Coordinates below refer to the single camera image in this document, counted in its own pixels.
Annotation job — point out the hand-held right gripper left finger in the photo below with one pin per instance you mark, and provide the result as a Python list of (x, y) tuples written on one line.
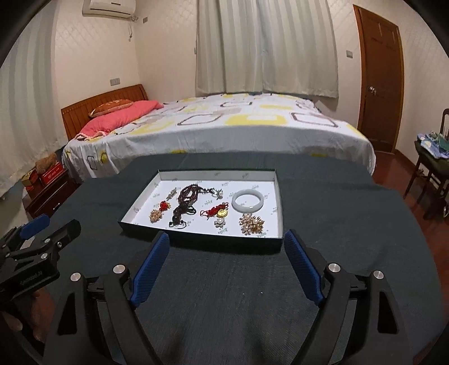
[(149, 270)]

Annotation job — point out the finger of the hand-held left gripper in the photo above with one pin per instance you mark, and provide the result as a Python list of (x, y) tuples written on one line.
[(34, 226), (58, 235)]

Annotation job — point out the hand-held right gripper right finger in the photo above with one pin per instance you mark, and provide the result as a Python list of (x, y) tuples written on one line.
[(303, 270)]

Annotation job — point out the red tassel gold charm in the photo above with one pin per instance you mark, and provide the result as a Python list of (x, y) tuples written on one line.
[(163, 205)]

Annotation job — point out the red knot gold charm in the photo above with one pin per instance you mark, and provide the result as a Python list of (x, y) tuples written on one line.
[(212, 211)]

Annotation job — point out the white jade bangle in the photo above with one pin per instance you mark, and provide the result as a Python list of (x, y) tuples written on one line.
[(235, 203)]

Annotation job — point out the green tray with white inside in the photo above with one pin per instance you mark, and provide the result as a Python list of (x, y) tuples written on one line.
[(196, 179)]

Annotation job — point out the silver pearl clip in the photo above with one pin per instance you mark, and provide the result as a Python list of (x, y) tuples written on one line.
[(217, 192)]

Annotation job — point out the person's left hand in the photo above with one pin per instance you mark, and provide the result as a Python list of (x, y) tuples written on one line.
[(15, 321)]

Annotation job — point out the dark wooden nightstand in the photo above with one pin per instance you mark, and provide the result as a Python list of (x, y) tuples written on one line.
[(49, 196)]

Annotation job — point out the small gold box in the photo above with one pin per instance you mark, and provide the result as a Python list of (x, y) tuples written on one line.
[(28, 179)]

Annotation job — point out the red box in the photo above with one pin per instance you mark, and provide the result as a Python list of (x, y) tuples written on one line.
[(52, 174)]

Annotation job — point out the brown bag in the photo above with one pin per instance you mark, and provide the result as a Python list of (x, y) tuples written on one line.
[(46, 162)]

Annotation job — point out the dark green tablecloth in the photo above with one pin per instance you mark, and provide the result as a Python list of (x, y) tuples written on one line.
[(228, 298)]

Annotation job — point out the sheer white side curtain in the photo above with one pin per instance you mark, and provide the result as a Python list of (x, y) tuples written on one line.
[(28, 105)]

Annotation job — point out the wooden headboard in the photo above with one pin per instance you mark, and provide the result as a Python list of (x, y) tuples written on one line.
[(77, 112)]

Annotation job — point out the pink pillow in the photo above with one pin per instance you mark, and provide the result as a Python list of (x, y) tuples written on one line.
[(119, 117)]

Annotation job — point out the orange patterned pillow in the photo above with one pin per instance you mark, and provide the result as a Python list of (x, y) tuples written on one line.
[(110, 107)]

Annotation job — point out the bed with patterned sheet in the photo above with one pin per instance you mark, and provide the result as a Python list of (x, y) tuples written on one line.
[(245, 137)]

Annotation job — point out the wooden chair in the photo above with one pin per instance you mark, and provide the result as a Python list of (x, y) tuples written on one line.
[(426, 168)]

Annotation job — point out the pile of clothes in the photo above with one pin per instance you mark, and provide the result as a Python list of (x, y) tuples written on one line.
[(433, 144)]

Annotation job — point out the wooden door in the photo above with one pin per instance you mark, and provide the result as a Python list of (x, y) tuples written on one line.
[(380, 70)]

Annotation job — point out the white window curtain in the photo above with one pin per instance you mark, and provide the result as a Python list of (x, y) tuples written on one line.
[(263, 45)]

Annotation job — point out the white air conditioner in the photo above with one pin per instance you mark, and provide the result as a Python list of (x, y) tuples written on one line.
[(108, 6)]

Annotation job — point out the wall switch above headboard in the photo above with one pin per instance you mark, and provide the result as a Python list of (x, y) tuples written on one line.
[(115, 81)]

